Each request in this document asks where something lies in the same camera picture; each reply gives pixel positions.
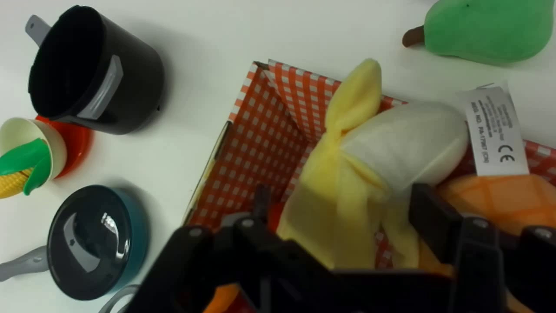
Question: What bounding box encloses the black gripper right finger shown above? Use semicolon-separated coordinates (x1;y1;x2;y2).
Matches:
407;181;556;313

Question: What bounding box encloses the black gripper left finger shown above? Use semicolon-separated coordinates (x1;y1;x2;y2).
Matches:
124;184;275;313

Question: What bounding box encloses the yellow banana plush toy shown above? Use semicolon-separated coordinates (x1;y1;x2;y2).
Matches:
277;57;471;273

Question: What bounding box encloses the small orange fruit plush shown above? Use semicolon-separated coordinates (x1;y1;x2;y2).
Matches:
202;282;244;313

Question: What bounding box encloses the orange pineapple plush toy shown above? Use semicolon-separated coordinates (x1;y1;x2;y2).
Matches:
437;82;556;240

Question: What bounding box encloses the red toy plate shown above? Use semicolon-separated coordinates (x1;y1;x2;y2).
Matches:
34;113;94;181

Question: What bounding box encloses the corn toy in white cup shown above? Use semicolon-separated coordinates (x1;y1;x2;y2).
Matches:
0;117;70;200

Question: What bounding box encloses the green pear plush toy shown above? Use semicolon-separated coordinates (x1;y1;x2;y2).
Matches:
402;0;556;66

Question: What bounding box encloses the teal pan grey handle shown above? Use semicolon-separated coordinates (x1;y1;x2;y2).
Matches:
0;183;153;303

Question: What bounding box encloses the black pot grey handle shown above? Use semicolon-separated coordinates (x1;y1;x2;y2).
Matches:
23;4;167;136

